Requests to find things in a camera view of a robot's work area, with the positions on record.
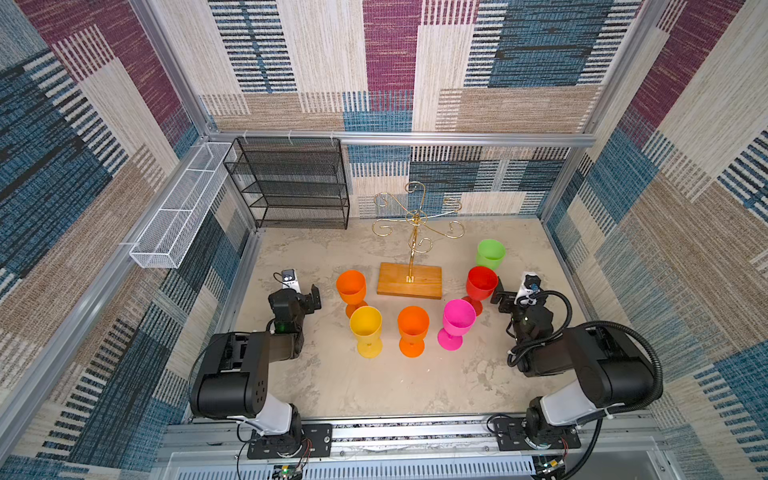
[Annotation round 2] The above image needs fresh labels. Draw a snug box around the red wine glass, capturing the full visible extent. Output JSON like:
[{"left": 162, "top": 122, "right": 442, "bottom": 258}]
[{"left": 463, "top": 266, "right": 499, "bottom": 316}]

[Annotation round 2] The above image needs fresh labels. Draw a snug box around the orange wine glass back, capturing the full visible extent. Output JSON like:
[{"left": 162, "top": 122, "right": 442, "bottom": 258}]
[{"left": 336, "top": 270, "right": 367, "bottom": 318}]

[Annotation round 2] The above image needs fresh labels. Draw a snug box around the orange wine glass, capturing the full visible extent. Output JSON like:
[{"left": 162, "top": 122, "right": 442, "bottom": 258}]
[
  {"left": 397, "top": 306, "right": 430, "bottom": 358},
  {"left": 336, "top": 270, "right": 367, "bottom": 318}
]

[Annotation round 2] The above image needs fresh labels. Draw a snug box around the magenta wine glass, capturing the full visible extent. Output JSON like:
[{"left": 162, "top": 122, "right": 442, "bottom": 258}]
[{"left": 437, "top": 299, "right": 476, "bottom": 351}]

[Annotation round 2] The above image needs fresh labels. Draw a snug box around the green wine glass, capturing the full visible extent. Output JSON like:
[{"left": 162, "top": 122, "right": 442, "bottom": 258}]
[{"left": 475, "top": 239, "right": 506, "bottom": 271}]

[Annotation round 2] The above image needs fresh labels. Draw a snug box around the yellow wine glass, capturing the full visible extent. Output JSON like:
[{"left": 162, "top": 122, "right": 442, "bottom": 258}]
[{"left": 350, "top": 306, "right": 383, "bottom": 359}]

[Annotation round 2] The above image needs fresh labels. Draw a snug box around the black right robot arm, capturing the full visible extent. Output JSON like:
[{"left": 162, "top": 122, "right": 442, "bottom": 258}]
[{"left": 491, "top": 274, "right": 663, "bottom": 449}]

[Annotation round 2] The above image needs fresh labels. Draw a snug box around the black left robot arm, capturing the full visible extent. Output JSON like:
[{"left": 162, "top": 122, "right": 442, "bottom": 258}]
[{"left": 190, "top": 285, "right": 322, "bottom": 459}]

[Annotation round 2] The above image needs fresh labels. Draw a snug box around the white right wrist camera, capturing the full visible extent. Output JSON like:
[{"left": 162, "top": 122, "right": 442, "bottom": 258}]
[{"left": 515, "top": 272, "right": 541, "bottom": 307}]

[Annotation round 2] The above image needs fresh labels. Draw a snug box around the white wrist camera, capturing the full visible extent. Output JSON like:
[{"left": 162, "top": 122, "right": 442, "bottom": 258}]
[
  {"left": 515, "top": 272, "right": 541, "bottom": 307},
  {"left": 273, "top": 269, "right": 301, "bottom": 293}
]

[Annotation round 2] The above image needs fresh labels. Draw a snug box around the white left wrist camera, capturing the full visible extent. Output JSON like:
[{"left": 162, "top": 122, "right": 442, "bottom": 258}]
[{"left": 273, "top": 269, "right": 301, "bottom": 293}]

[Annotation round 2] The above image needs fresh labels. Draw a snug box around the gold wire wine glass rack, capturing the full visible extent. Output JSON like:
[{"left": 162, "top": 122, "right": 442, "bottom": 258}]
[{"left": 371, "top": 181, "right": 465, "bottom": 300}]

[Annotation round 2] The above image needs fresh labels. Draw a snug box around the black wire shelf rack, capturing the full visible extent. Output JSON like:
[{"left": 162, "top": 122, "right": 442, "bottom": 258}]
[{"left": 223, "top": 137, "right": 351, "bottom": 229}]

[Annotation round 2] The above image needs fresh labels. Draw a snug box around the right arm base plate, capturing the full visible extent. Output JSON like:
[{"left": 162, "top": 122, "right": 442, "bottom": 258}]
[{"left": 486, "top": 414, "right": 582, "bottom": 452}]

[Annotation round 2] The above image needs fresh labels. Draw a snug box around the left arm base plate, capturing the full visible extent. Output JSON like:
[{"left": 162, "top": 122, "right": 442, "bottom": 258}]
[{"left": 246, "top": 423, "right": 333, "bottom": 460}]

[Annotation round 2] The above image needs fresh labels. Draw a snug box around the white wire mesh basket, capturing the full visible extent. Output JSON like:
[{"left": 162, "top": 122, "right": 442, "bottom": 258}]
[{"left": 130, "top": 142, "right": 233, "bottom": 269}]

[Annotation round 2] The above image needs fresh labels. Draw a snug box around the aluminium front rail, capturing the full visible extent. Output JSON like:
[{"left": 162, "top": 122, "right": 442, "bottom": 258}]
[{"left": 150, "top": 411, "right": 684, "bottom": 479}]

